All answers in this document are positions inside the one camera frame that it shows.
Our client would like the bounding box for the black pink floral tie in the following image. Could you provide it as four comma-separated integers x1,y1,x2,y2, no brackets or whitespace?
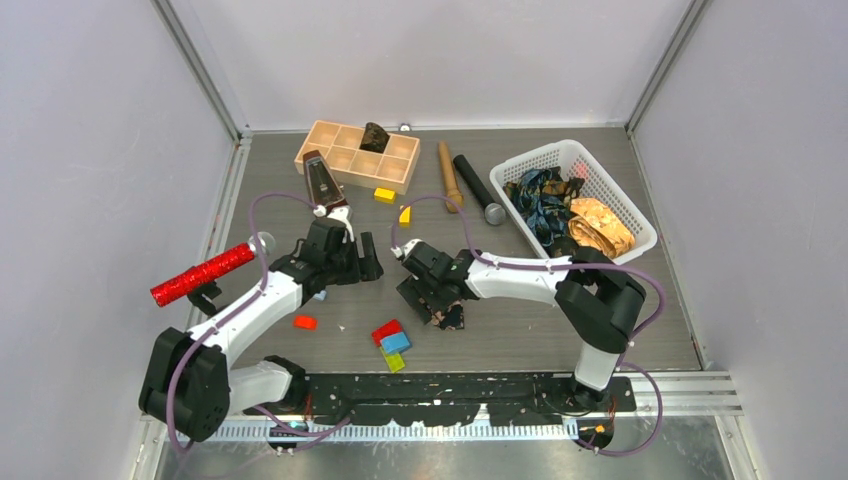
429,301,465,331

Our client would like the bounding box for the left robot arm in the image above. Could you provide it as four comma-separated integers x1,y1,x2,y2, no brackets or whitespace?
138,218,383,442

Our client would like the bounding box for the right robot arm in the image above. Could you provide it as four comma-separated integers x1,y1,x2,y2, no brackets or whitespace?
392,239,646,411

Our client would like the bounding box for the red toy brick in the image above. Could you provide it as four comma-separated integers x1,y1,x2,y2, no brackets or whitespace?
371,319,404,347

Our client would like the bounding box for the blue toy brick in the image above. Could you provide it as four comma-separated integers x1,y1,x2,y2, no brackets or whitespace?
380,332,411,355

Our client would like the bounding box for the yellow block upright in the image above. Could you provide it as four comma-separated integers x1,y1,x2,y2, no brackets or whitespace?
398,206,412,228

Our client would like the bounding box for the orange red small brick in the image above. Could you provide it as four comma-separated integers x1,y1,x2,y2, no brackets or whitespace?
292,315,318,331

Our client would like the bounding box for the brown wooden metronome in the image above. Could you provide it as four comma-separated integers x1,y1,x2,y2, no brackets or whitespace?
302,150,348,211

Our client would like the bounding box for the yellow block near tray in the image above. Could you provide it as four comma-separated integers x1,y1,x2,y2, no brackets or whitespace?
373,188,397,204

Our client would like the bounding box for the yellow green translucent brick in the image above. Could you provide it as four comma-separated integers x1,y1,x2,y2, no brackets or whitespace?
380,348,406,373

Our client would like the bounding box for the black microphone silver head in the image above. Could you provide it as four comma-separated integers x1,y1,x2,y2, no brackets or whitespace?
453,154,506,226

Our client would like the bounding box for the wooden compartment tray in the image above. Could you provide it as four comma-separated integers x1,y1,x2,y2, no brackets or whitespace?
293,120,420,195

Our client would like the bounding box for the blue patterned tie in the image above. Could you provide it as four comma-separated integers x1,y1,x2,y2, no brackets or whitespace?
503,167,585,248

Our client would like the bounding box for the red glitter microphone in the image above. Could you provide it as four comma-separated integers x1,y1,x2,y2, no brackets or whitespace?
150,231,276,307

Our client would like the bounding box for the dark rolled tie in tray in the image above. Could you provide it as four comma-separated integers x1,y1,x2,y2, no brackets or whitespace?
359,122,391,154

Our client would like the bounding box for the orange gold tie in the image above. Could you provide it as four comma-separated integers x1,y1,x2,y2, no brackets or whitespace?
568,198,635,259

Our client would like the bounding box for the white plastic basket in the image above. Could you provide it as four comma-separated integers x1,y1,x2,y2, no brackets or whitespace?
489,139,658,265

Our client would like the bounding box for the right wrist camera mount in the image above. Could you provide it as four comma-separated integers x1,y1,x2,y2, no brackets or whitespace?
390,239,422,260

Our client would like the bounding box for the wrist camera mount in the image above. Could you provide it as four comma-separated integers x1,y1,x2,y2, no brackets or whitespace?
390,239,422,260
313,205,355,243

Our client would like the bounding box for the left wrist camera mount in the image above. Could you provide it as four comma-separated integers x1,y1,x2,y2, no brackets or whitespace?
313,205,355,243

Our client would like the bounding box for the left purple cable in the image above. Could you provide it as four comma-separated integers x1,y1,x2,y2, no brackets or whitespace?
164,192,352,458

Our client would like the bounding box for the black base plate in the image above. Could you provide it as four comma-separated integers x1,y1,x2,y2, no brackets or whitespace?
264,372,636,427

